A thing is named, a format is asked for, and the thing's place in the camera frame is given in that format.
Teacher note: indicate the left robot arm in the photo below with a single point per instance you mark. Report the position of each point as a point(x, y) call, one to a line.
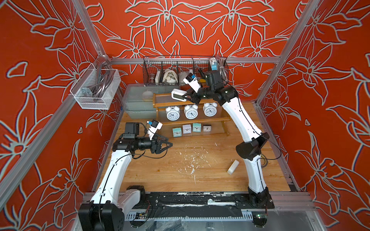
point(106, 211)

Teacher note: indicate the white twin-bell clock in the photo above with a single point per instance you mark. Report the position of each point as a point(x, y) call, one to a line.
point(173, 113)
point(191, 111)
point(210, 109)

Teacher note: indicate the white cloth bundle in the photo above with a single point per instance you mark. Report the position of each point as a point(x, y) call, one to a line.
point(170, 77)

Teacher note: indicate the light blue box in basket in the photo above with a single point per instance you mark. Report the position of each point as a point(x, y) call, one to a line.
point(214, 64)

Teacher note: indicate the mint square alarm clock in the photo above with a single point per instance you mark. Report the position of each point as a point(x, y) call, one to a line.
point(177, 132)

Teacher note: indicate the black handled screwdriver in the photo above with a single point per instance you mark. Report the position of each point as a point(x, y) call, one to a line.
point(199, 69)

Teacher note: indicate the wooden two-tier shelf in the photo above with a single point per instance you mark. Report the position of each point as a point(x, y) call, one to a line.
point(185, 119)

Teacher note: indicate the black wire wall basket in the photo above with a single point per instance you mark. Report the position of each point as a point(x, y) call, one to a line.
point(154, 67)

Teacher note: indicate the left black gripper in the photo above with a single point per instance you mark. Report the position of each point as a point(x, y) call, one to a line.
point(156, 149)

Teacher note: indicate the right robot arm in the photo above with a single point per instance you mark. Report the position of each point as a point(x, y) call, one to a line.
point(254, 139)

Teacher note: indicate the white cylinder device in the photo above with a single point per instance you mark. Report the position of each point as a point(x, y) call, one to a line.
point(233, 167)

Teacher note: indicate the translucent plastic storage box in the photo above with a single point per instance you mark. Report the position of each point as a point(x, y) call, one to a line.
point(138, 100)

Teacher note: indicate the white square alarm clock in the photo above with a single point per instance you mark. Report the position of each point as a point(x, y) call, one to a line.
point(187, 129)

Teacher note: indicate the white twin-bell clock front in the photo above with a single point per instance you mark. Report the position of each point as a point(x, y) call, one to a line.
point(173, 113)

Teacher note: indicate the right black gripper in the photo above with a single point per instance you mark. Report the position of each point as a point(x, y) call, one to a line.
point(194, 96)

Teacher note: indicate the white digital clock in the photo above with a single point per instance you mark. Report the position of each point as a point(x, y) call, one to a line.
point(179, 95)

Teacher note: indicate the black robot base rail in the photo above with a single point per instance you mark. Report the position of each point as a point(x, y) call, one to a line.
point(221, 205)

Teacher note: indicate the white mesh wall basket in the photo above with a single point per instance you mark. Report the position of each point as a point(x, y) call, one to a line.
point(96, 88)

